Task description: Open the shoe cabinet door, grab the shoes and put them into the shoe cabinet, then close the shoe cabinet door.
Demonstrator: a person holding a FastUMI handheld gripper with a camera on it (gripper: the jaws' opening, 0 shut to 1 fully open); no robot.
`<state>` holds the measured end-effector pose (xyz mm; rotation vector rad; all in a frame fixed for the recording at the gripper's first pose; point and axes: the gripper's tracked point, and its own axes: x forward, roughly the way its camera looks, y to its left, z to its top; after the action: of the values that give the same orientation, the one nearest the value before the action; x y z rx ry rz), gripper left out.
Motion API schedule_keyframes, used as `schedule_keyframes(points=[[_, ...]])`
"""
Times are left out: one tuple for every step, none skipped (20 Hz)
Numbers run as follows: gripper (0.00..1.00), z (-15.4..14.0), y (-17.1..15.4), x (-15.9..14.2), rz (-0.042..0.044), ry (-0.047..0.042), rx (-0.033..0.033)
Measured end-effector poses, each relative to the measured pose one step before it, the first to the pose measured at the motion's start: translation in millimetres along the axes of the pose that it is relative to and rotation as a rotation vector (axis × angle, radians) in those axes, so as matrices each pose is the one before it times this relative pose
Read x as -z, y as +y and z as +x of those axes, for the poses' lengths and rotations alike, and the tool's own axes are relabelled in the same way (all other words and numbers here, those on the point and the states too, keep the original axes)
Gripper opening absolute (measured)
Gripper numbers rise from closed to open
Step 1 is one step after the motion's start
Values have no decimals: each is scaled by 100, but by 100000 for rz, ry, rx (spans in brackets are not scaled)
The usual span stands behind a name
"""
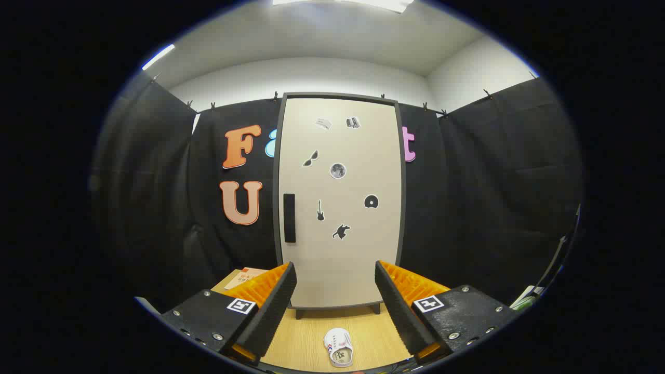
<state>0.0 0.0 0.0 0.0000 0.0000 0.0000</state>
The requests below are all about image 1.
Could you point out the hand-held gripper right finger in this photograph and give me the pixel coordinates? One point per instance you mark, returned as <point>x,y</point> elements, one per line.
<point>400,311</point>

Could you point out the beige cover book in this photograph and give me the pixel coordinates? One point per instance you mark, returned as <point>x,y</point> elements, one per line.
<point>244,278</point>

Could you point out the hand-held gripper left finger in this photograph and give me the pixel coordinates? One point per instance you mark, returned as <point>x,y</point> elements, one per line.
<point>273,311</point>

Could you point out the black backdrop cloth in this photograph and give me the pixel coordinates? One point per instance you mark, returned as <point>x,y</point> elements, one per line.
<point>467,208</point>

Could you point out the dark grey shoe cabinet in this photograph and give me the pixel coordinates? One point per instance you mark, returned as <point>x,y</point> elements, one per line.
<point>337,95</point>

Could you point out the ceiling light strip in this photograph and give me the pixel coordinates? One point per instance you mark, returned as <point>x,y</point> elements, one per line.
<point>158,56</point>

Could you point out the ceiling light panel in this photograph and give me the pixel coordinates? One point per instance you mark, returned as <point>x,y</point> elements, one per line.
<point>384,4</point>

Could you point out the small white shoe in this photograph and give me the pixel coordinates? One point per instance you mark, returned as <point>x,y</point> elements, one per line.
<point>337,345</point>

